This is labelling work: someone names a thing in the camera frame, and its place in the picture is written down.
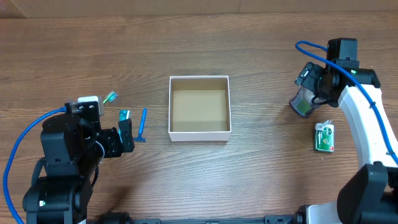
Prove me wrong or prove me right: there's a white cardboard box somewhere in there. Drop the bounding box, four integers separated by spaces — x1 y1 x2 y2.
168 75 232 142

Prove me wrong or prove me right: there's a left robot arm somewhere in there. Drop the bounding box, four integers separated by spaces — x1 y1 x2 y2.
22 113 134 223

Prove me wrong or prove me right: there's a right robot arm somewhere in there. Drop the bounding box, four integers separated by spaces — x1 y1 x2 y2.
290 62 397 223

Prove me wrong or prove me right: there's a blue disposable razor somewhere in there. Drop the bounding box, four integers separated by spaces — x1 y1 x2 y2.
134 108 147 142

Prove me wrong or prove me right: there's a green toothbrush with cap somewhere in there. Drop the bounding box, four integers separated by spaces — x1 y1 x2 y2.
103 91 118 105

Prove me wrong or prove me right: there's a teal toothpaste tube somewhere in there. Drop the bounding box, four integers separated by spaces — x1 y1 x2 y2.
118 110 132 132

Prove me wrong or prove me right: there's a clear pump soap bottle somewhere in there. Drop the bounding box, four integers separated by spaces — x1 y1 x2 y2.
289 87 320 118

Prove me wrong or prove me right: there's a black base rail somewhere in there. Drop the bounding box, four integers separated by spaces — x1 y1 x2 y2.
95 212 306 224

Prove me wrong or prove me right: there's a green soap pack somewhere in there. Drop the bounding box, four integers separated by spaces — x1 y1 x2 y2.
314 120 335 152

